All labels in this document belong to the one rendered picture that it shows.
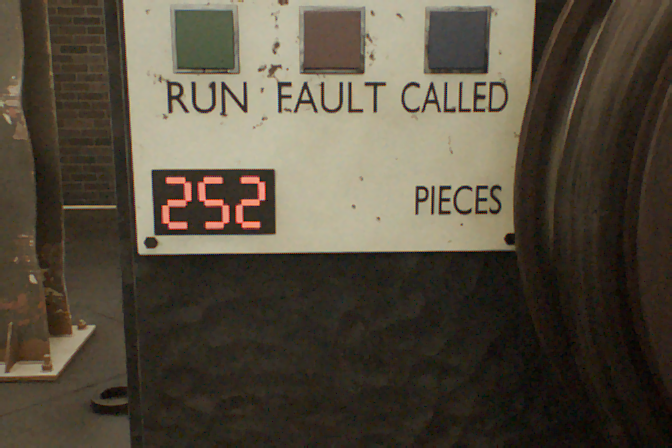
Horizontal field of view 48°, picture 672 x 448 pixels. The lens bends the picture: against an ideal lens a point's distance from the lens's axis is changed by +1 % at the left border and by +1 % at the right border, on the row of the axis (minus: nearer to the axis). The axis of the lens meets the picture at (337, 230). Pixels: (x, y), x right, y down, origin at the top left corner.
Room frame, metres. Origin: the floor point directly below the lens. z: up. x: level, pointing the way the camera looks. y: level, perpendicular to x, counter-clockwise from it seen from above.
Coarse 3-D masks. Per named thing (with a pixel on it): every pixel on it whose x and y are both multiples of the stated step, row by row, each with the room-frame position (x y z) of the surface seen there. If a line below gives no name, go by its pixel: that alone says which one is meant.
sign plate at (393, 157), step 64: (128, 0) 0.49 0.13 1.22; (192, 0) 0.49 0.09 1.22; (256, 0) 0.50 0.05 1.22; (320, 0) 0.50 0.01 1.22; (384, 0) 0.50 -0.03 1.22; (448, 0) 0.50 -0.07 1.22; (512, 0) 0.50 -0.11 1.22; (128, 64) 0.49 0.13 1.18; (256, 64) 0.50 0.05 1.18; (384, 64) 0.50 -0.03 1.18; (512, 64) 0.50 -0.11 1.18; (192, 128) 0.49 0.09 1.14; (256, 128) 0.50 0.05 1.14; (320, 128) 0.50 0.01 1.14; (384, 128) 0.50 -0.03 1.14; (448, 128) 0.50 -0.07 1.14; (512, 128) 0.50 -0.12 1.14; (192, 192) 0.49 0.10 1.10; (256, 192) 0.49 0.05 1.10; (320, 192) 0.50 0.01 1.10; (384, 192) 0.50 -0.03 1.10; (448, 192) 0.50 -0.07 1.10; (512, 192) 0.50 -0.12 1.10
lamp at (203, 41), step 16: (176, 16) 0.49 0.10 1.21; (192, 16) 0.49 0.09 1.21; (208, 16) 0.49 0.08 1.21; (224, 16) 0.49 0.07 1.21; (176, 32) 0.49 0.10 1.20; (192, 32) 0.49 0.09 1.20; (208, 32) 0.49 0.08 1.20; (224, 32) 0.49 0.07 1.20; (176, 48) 0.49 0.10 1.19; (192, 48) 0.49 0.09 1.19; (208, 48) 0.49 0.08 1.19; (224, 48) 0.49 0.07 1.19; (192, 64) 0.49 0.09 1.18; (208, 64) 0.49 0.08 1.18; (224, 64) 0.49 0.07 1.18
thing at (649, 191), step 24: (648, 120) 0.37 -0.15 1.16; (648, 144) 0.36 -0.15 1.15; (648, 168) 0.35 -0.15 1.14; (648, 192) 0.36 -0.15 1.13; (648, 216) 0.35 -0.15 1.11; (624, 240) 0.37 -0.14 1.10; (648, 240) 0.36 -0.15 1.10; (648, 264) 0.36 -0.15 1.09; (648, 288) 0.36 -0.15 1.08; (648, 312) 0.36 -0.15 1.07; (648, 336) 0.36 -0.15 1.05; (648, 360) 0.37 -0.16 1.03
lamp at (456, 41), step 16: (432, 16) 0.50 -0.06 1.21; (448, 16) 0.50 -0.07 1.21; (464, 16) 0.50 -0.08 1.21; (480, 16) 0.50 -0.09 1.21; (432, 32) 0.50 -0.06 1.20; (448, 32) 0.50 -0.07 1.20; (464, 32) 0.50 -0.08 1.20; (480, 32) 0.50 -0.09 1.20; (432, 48) 0.50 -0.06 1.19; (448, 48) 0.50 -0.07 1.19; (464, 48) 0.50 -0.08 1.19; (480, 48) 0.50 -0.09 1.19; (432, 64) 0.50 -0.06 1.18; (448, 64) 0.50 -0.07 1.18; (464, 64) 0.50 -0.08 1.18; (480, 64) 0.50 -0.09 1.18
